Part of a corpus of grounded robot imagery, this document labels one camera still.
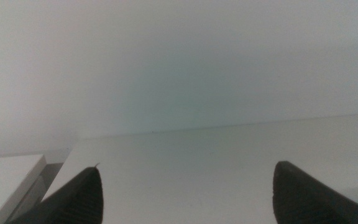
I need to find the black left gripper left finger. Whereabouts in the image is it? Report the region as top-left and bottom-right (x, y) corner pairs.
(10, 166), (104, 224)

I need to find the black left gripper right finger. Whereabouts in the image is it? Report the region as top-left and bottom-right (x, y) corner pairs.
(272, 160), (358, 224)

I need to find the white side table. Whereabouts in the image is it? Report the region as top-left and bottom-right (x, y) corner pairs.
(0, 153), (48, 224)

